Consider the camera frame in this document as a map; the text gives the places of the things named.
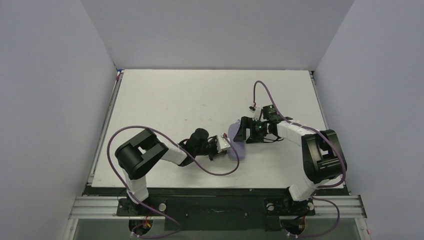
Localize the lavender umbrella case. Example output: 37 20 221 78
227 119 246 161

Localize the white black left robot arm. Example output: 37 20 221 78
114 128 230 213

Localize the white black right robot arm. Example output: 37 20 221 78
230 104 347 215

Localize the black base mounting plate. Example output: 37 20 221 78
71 188 348 235

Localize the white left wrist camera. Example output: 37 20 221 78
216 133 231 153

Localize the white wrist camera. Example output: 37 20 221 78
248 102 262 121
216 133 231 153

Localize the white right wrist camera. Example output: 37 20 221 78
248 102 262 121

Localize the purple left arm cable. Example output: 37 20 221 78
106 125 241 240

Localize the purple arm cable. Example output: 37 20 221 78
253 80 348 239
106 125 241 240

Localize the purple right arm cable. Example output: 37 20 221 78
253 80 348 239

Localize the aluminium front mounting rail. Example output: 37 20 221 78
68 195 367 220

